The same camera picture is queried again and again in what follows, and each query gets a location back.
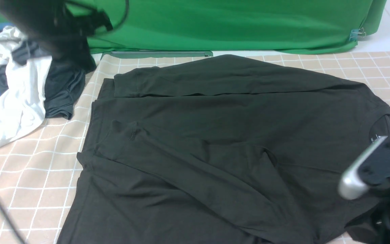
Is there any blue binder clip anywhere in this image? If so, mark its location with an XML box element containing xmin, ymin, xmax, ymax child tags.
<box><xmin>349</xmin><ymin>28</ymin><xmax>367</xmax><ymax>42</ymax></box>

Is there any dark gray long-sleeve shirt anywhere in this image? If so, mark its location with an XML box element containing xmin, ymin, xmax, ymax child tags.
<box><xmin>57</xmin><ymin>55</ymin><xmax>390</xmax><ymax>244</ymax></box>

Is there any green backdrop cloth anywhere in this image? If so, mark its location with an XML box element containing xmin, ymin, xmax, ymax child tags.
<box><xmin>0</xmin><ymin>0</ymin><xmax>387</xmax><ymax>55</ymax></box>

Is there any beige checkered tablecloth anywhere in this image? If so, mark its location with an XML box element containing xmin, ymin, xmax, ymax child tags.
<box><xmin>0</xmin><ymin>52</ymin><xmax>390</xmax><ymax>244</ymax></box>

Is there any white crumpled shirt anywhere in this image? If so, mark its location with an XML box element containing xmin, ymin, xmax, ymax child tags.
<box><xmin>0</xmin><ymin>26</ymin><xmax>52</xmax><ymax>147</ymax></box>

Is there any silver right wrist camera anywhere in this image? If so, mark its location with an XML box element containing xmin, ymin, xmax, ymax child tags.
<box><xmin>338</xmin><ymin>136</ymin><xmax>387</xmax><ymax>200</ymax></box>

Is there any dark teal crumpled shirt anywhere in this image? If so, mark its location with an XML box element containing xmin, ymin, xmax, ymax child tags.
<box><xmin>12</xmin><ymin>40</ymin><xmax>86</xmax><ymax>120</ymax></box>

